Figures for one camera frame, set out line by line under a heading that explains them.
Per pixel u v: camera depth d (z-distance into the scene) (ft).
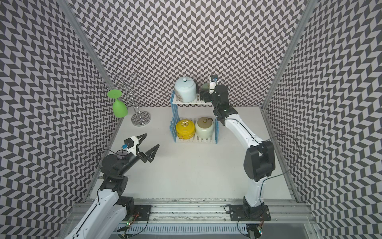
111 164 1.80
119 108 2.92
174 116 3.16
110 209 1.74
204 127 3.04
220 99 2.02
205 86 2.60
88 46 2.78
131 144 1.93
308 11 2.24
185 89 2.54
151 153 2.19
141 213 2.35
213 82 2.25
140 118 3.68
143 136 2.32
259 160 1.58
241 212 2.42
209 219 2.38
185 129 3.07
